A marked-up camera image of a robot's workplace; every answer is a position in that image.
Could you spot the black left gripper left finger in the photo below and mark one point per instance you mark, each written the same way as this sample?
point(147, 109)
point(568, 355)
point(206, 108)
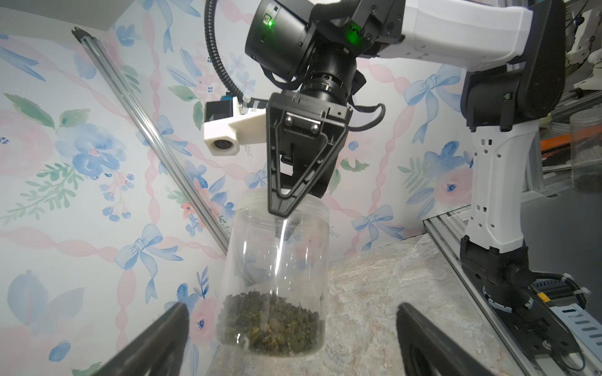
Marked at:
point(159, 350)

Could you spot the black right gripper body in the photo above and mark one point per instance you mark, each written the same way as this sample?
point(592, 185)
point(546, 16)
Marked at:
point(300, 104)

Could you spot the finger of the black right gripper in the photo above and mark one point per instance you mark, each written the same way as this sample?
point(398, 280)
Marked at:
point(302, 151)

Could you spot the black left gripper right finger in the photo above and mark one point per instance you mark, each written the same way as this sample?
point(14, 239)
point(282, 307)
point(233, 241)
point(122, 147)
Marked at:
point(427, 350)

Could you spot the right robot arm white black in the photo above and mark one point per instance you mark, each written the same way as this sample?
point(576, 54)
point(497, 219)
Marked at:
point(502, 68)

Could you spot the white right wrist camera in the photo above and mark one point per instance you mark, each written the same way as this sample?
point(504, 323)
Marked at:
point(229, 125)

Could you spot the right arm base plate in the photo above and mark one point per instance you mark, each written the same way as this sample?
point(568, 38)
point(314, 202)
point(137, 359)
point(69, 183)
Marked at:
point(534, 326)

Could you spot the aluminium frame rail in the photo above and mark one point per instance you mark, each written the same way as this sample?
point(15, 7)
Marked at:
point(569, 300)

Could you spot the right aluminium corner post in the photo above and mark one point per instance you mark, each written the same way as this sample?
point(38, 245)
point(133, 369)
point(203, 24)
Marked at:
point(123, 91)

